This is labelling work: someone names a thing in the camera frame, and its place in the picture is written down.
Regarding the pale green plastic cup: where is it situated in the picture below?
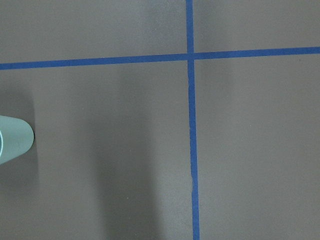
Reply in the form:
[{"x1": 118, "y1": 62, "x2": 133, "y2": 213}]
[{"x1": 0, "y1": 115, "x2": 35, "y2": 164}]

